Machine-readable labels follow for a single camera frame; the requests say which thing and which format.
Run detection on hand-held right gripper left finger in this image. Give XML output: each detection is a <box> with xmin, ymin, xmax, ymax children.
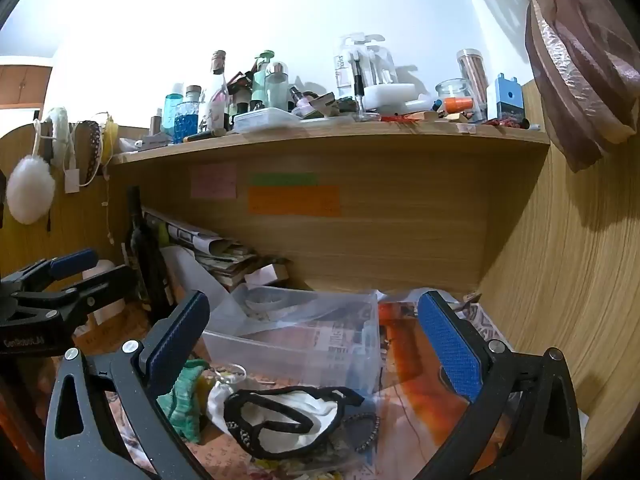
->
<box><xmin>44</xmin><ymin>290</ymin><xmax>216</xmax><ymax>480</ymax></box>

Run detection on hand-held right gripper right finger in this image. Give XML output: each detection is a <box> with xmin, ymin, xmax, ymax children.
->
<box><xmin>416</xmin><ymin>290</ymin><xmax>583</xmax><ymax>480</ymax></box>

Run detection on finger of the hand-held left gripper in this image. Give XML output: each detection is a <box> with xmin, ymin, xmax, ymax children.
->
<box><xmin>0</xmin><ymin>247</ymin><xmax>100</xmax><ymax>295</ymax></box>
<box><xmin>9</xmin><ymin>264</ymin><xmax>137</xmax><ymax>324</ymax></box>

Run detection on green knitted cloth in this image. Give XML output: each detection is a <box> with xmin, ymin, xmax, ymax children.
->
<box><xmin>157</xmin><ymin>359</ymin><xmax>212</xmax><ymax>444</ymax></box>

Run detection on clear plastic storage box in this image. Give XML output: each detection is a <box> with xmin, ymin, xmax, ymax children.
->
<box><xmin>200</xmin><ymin>285</ymin><xmax>383</xmax><ymax>401</ymax></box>

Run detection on white black-trimmed underwear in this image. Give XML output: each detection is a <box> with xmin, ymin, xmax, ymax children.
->
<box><xmin>207</xmin><ymin>384</ymin><xmax>366</xmax><ymax>461</ymax></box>

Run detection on black white patterned paper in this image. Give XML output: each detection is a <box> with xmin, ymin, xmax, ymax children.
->
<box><xmin>464</xmin><ymin>304</ymin><xmax>512</xmax><ymax>352</ymax></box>

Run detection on orange printed cloth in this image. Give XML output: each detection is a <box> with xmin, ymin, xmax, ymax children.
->
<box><xmin>377</xmin><ymin>300</ymin><xmax>501</xmax><ymax>463</ymax></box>

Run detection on dark wine bottle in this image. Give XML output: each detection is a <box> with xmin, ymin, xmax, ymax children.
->
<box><xmin>125</xmin><ymin>186</ymin><xmax>174</xmax><ymax>322</ymax></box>

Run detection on white paper sheet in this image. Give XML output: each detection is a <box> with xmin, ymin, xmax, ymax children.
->
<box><xmin>160</xmin><ymin>245</ymin><xmax>236</xmax><ymax>318</ymax></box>

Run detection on stack of newspapers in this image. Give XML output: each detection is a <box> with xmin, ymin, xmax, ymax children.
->
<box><xmin>145</xmin><ymin>210</ymin><xmax>262</xmax><ymax>292</ymax></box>

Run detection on white fluffy pompom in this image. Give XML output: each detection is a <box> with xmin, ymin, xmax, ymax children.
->
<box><xmin>6</xmin><ymin>156</ymin><xmax>56</xmax><ymax>225</ymax></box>

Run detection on small white cardboard box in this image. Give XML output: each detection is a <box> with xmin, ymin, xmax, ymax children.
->
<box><xmin>244</xmin><ymin>262</ymin><xmax>291</xmax><ymax>289</ymax></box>

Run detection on brown dotted headband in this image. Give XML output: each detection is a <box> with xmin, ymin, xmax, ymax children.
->
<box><xmin>75</xmin><ymin>120</ymin><xmax>104</xmax><ymax>187</ymax></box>

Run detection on yellow headband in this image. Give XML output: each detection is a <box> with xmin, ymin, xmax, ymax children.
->
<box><xmin>102</xmin><ymin>115</ymin><xmax>120</xmax><ymax>166</ymax></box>

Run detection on white fluffy headband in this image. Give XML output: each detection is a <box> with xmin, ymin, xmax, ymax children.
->
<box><xmin>42</xmin><ymin>106</ymin><xmax>76</xmax><ymax>171</ymax></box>

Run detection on pink sticky note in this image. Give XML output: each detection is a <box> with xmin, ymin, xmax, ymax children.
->
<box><xmin>190</xmin><ymin>163</ymin><xmax>237</xmax><ymax>199</ymax></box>

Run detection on orange sticky note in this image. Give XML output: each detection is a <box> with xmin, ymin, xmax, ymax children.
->
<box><xmin>248</xmin><ymin>186</ymin><xmax>342</xmax><ymax>218</ymax></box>

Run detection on teal blue plastic bottle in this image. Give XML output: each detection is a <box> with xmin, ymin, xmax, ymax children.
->
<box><xmin>163</xmin><ymin>83</ymin><xmax>186</xmax><ymax>137</ymax></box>

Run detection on green sticky note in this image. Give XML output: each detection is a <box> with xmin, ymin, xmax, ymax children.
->
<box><xmin>250</xmin><ymin>173</ymin><xmax>319</xmax><ymax>187</ymax></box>

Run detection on glass bottle blue liquid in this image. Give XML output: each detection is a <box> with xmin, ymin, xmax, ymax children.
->
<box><xmin>174</xmin><ymin>86</ymin><xmax>202</xmax><ymax>144</ymax></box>

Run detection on wooden cabinet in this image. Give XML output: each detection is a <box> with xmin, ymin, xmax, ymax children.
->
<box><xmin>0</xmin><ymin>57</ymin><xmax>54</xmax><ymax>109</ymax></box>

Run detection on pink bottle with cork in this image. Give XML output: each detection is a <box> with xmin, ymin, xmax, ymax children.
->
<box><xmin>206</xmin><ymin>50</ymin><xmax>231</xmax><ymax>132</ymax></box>

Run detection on clear flat plastic container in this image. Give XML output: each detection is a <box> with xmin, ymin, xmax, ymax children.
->
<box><xmin>233</xmin><ymin>107</ymin><xmax>302</xmax><ymax>134</ymax></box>

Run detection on wooden shelf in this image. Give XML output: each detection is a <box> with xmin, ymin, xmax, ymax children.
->
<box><xmin>109</xmin><ymin>121</ymin><xmax>551</xmax><ymax>167</ymax></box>

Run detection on blue box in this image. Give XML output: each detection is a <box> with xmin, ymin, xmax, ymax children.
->
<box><xmin>494</xmin><ymin>73</ymin><xmax>524</xmax><ymax>124</ymax></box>

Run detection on round glass jar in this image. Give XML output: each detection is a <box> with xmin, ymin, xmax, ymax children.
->
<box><xmin>434</xmin><ymin>78</ymin><xmax>474</xmax><ymax>111</ymax></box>

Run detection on white rectangular box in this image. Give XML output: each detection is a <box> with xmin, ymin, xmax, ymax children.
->
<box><xmin>362</xmin><ymin>83</ymin><xmax>419</xmax><ymax>112</ymax></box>

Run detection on mint green pump bottle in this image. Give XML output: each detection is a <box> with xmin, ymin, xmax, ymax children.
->
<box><xmin>251</xmin><ymin>50</ymin><xmax>277</xmax><ymax>107</ymax></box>

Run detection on clear bottle silver cap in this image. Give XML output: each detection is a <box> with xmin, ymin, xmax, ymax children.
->
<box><xmin>265</xmin><ymin>61</ymin><xmax>291</xmax><ymax>111</ymax></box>

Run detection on tall clear canister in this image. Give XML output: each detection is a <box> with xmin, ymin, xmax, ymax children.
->
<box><xmin>455</xmin><ymin>48</ymin><xmax>490</xmax><ymax>122</ymax></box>

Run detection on clear acrylic organiser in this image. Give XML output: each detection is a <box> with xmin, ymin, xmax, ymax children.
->
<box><xmin>333</xmin><ymin>33</ymin><xmax>399</xmax><ymax>99</ymax></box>

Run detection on purple brown hanging cloth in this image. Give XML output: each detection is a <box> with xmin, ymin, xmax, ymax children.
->
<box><xmin>524</xmin><ymin>0</ymin><xmax>640</xmax><ymax>174</ymax></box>

